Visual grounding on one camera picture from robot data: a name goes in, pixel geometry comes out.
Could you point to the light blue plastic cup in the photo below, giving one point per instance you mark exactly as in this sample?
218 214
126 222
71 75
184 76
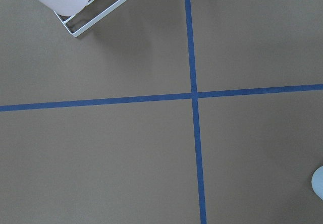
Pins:
317 182

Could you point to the white wire cup rack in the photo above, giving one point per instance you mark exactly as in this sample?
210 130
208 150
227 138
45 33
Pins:
92 13

